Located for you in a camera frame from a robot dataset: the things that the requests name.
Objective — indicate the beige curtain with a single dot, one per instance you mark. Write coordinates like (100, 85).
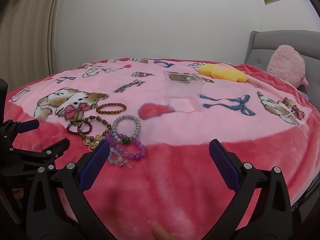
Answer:
(27, 30)

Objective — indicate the clear plastic container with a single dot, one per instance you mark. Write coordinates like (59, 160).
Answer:
(183, 90)

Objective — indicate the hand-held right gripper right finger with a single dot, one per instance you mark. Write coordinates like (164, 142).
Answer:
(223, 166)

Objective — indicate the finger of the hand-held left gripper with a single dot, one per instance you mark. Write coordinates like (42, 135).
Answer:
(50, 152)
(27, 125)

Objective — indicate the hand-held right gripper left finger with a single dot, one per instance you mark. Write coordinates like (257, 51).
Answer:
(96, 163)

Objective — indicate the grey upholstered headboard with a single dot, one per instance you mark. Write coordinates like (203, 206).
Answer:
(260, 45)

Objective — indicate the pink printed blanket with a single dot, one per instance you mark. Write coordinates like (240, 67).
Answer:
(175, 167)

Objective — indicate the person's right hand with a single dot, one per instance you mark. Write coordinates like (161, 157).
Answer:
(160, 233)

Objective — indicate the pink plush toy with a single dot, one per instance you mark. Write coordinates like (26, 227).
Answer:
(287, 65)

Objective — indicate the yellow flower pillow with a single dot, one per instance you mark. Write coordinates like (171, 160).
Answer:
(222, 72)

